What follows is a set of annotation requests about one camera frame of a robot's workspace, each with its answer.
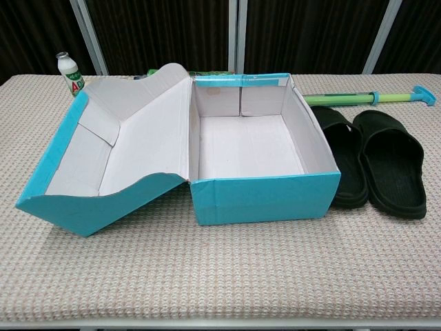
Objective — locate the dark pleated curtain panel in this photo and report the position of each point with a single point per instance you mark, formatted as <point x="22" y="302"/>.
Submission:
<point x="34" y="31"/>
<point x="310" y="31"/>
<point x="417" y="34"/>
<point x="158" y="31"/>

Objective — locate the green chips can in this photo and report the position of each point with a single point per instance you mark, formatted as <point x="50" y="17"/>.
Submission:
<point x="213" y="73"/>

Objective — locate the light blue cardboard shoe box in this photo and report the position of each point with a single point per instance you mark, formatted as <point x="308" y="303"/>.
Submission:
<point x="258" y="196"/>

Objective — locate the black rubber slipper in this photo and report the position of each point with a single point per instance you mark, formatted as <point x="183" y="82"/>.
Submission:
<point x="348" y="179"/>
<point x="396" y="172"/>

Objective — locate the beige woven table cloth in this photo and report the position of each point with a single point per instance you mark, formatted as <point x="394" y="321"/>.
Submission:
<point x="206" y="269"/>

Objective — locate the grey metal frame post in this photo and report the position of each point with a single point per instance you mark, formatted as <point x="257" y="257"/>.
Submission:
<point x="90" y="38"/>
<point x="237" y="34"/>
<point x="380" y="38"/>

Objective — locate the small white milk drink bottle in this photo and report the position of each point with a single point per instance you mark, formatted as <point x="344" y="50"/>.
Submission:
<point x="69" y="74"/>

